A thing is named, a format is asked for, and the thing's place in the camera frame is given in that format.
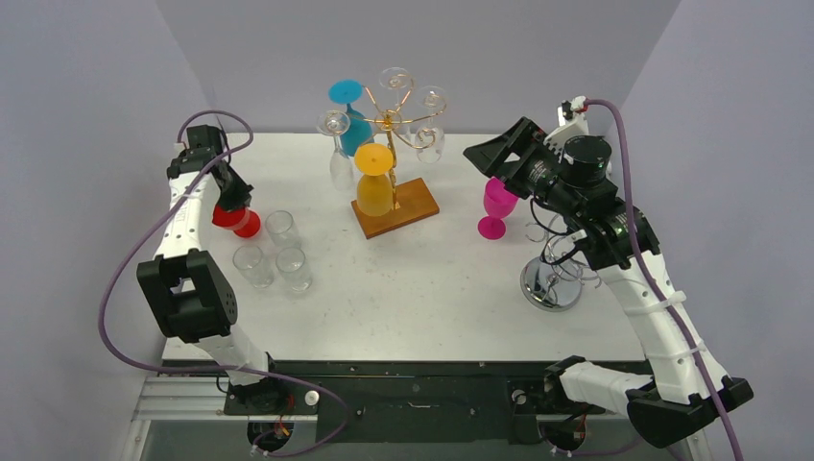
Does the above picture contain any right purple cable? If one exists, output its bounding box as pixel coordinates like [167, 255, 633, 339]
[585, 97, 745, 461]

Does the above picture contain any clear glass on gold rack back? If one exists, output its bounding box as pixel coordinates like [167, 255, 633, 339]
[379, 67, 414, 92]

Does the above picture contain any gold wire glass rack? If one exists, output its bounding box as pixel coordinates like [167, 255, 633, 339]
[350, 76, 440, 239]

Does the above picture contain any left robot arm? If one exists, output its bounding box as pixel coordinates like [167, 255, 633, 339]
[136, 125, 287, 413]

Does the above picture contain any yellow plastic wine glass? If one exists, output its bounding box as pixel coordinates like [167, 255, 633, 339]
[354, 143, 394, 217]

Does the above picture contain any clear glass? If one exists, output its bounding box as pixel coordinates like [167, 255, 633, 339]
[232, 245, 275, 288]
[379, 67, 414, 92]
[413, 85, 447, 163]
[264, 210, 301, 250]
[275, 247, 313, 292]
[316, 109, 354, 192]

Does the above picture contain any pink plastic wine glass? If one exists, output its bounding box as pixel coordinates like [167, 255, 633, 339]
[477, 178, 518, 240]

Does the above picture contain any red plastic wine glass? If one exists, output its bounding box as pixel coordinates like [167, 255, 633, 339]
[212, 206, 261, 239]

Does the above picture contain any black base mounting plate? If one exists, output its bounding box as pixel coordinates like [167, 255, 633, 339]
[224, 360, 604, 444]

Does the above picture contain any blue plastic wine glass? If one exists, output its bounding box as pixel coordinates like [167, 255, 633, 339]
[328, 80, 373, 158]

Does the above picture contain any chrome wire glass rack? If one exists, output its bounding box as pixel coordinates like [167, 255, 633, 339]
[519, 214, 603, 312]

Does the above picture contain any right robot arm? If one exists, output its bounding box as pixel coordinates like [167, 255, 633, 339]
[464, 118, 754, 449]

